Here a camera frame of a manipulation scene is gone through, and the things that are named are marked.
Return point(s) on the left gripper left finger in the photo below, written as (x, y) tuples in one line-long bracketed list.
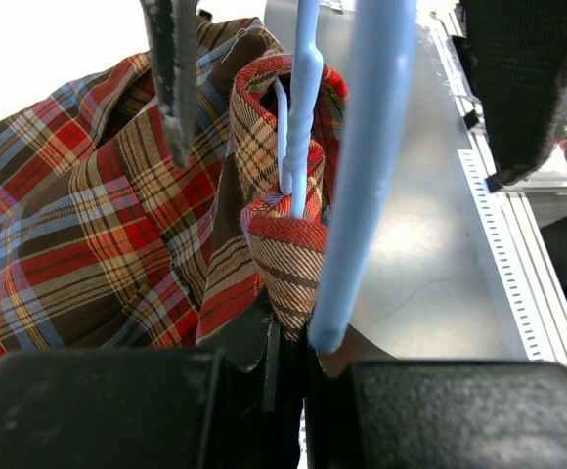
[(204, 407)]

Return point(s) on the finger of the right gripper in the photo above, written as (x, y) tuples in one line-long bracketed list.
[(171, 30), (516, 52)]

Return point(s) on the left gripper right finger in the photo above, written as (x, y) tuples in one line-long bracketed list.
[(367, 409)]

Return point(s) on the blue wire hanger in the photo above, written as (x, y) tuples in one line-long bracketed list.
[(382, 56)]

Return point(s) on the red brown plaid shirt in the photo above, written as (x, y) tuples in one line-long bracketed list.
[(105, 243)]

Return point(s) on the slotted grey cable duct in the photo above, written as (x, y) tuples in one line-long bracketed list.
[(515, 285)]

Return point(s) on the aluminium mounting rail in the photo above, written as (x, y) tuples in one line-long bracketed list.
[(535, 260)]

